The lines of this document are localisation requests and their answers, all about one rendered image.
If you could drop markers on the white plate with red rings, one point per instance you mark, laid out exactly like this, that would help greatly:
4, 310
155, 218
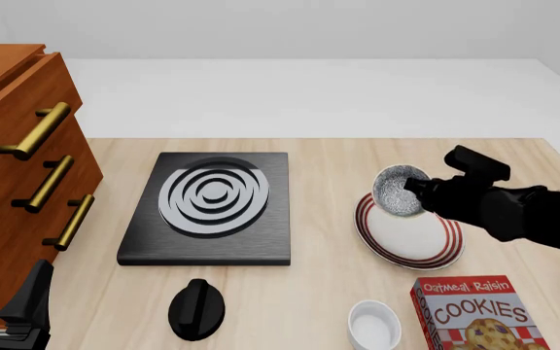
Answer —
406, 237

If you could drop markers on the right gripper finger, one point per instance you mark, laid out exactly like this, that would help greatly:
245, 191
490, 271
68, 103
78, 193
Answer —
416, 186

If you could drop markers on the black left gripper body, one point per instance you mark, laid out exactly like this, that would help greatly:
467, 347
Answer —
3, 339

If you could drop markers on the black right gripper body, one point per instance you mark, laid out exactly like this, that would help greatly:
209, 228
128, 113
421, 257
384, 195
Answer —
455, 198

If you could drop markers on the black speckled patterned bowl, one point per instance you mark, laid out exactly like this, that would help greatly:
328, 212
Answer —
392, 193

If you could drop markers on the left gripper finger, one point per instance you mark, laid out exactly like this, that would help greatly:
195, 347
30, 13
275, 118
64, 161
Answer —
29, 295

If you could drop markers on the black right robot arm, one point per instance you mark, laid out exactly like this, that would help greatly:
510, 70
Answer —
542, 215

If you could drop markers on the round black stove knob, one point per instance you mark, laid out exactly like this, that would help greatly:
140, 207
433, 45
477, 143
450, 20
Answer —
195, 313

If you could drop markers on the flat black stove plate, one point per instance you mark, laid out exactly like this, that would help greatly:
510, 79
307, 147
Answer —
260, 240

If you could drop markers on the oatmeal raisin cookies box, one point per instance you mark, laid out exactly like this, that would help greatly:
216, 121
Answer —
474, 313

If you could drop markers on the white ramekin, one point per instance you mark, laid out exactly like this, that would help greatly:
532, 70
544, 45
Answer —
374, 326

